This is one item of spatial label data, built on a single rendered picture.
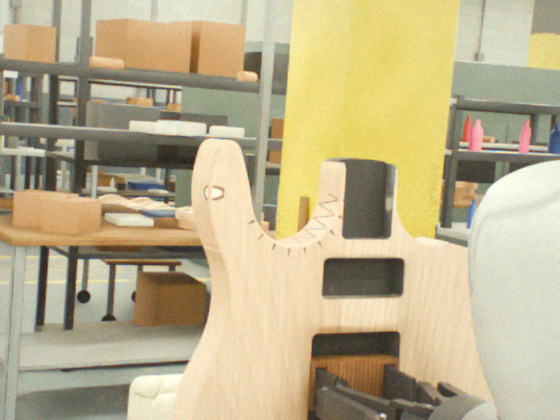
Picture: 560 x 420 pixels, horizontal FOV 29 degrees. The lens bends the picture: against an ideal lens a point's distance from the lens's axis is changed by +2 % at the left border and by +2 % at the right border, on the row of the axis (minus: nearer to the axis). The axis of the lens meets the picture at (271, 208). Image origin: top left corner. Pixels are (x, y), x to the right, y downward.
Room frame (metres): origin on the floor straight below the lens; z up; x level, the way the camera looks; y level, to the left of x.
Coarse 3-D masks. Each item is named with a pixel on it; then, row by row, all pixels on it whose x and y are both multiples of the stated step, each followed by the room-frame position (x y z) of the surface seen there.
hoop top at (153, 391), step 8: (144, 376) 1.33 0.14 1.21; (152, 376) 1.34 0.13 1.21; (160, 376) 1.34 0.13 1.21; (168, 376) 1.34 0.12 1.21; (176, 376) 1.35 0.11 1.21; (136, 384) 1.32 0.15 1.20; (144, 384) 1.32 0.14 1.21; (152, 384) 1.32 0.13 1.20; (160, 384) 1.33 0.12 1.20; (168, 384) 1.33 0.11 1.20; (176, 384) 1.34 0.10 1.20; (136, 392) 1.32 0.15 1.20; (144, 392) 1.32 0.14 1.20; (152, 392) 1.32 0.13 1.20; (160, 392) 1.33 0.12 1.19; (168, 392) 1.33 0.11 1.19; (176, 392) 1.33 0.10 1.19
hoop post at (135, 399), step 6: (132, 396) 1.32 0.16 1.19; (138, 396) 1.32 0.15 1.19; (144, 396) 1.32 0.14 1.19; (132, 402) 1.32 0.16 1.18; (138, 402) 1.32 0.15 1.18; (144, 402) 1.32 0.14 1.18; (150, 402) 1.32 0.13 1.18; (132, 408) 1.32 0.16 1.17; (138, 408) 1.32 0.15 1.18; (144, 408) 1.32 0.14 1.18; (150, 408) 1.32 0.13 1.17; (132, 414) 1.32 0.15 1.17; (138, 414) 1.32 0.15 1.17; (144, 414) 1.32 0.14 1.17
